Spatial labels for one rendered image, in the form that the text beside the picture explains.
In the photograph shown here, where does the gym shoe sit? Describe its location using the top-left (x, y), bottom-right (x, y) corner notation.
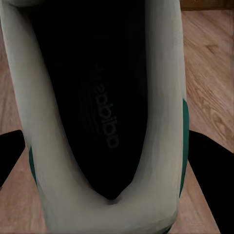
top-left (0, 0), bottom-right (189, 234)

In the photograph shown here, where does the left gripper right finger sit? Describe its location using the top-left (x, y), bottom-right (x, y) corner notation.
top-left (188, 130), bottom-right (234, 234)

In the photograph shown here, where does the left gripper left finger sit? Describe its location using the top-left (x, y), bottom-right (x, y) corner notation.
top-left (0, 130), bottom-right (25, 188)

